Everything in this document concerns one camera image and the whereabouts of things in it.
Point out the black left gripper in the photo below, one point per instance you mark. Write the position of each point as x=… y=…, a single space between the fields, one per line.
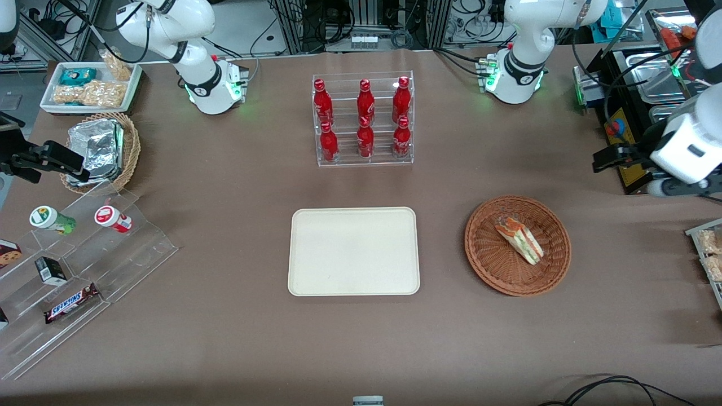
x=636 y=153

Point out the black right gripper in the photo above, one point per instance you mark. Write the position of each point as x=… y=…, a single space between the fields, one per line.
x=16 y=158

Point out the triangle sandwich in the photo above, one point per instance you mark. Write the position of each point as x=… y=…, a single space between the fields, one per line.
x=519 y=239

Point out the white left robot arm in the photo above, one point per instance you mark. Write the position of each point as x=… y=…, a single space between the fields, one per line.
x=519 y=56

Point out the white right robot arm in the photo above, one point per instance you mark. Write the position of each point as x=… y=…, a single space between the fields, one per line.
x=197 y=67

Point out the white rectangular snack tray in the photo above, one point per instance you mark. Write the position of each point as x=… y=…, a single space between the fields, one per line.
x=51 y=107

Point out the tan wicker basket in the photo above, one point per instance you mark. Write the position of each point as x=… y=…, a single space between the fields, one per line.
x=131 y=149

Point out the brown round wicker basket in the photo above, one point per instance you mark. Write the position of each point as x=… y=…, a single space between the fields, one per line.
x=491 y=254

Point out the white tray with snacks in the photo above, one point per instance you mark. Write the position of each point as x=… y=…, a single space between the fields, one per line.
x=712 y=293

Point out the cream rectangular serving tray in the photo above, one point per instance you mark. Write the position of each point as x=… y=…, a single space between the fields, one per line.
x=353 y=251

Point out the red emergency stop button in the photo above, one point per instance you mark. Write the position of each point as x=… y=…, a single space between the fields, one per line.
x=615 y=128

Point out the silver foil food container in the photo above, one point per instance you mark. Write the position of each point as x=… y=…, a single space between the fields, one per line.
x=98 y=149

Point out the green yogurt drink bottle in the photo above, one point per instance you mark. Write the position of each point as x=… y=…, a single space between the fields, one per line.
x=49 y=219

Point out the red yogurt drink bottle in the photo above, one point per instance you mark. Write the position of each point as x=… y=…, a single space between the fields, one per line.
x=111 y=217

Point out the black food warmer cabinet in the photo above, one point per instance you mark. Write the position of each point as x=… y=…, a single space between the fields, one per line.
x=626 y=90

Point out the silver box with green light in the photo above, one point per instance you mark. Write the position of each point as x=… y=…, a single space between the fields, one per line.
x=586 y=90

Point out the large clear nut snack bag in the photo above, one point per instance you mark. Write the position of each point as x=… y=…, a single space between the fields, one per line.
x=90 y=95

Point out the teal snack packet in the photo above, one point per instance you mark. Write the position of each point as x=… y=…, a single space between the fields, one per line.
x=78 y=76

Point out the small black carton box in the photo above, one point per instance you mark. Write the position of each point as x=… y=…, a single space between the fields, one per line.
x=52 y=270

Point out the brown cookie box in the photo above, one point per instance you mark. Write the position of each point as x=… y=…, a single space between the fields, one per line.
x=8 y=255

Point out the clear acrylic stepped display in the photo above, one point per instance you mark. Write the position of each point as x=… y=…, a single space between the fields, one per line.
x=130 y=256

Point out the small clear nut snack bag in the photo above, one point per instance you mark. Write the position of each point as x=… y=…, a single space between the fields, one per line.
x=117 y=66

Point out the clear puffed snack bag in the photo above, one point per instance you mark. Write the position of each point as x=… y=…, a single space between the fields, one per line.
x=714 y=268
x=711 y=242

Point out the orange food pieces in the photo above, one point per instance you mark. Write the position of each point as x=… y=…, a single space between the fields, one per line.
x=674 y=36

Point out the brown Snickers bar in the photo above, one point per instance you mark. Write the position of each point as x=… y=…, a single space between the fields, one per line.
x=70 y=303

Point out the red cola bottle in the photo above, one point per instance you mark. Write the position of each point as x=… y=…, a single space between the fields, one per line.
x=365 y=141
x=329 y=145
x=401 y=101
x=322 y=104
x=401 y=141
x=365 y=104

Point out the clear acrylic bottle rack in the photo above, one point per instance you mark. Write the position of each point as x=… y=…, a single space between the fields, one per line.
x=383 y=160

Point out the white power strip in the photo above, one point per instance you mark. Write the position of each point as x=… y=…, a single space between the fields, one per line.
x=364 y=41

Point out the grey device with label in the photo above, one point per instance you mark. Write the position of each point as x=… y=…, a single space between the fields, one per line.
x=368 y=401

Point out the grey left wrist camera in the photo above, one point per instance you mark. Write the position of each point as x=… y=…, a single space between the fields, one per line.
x=663 y=188

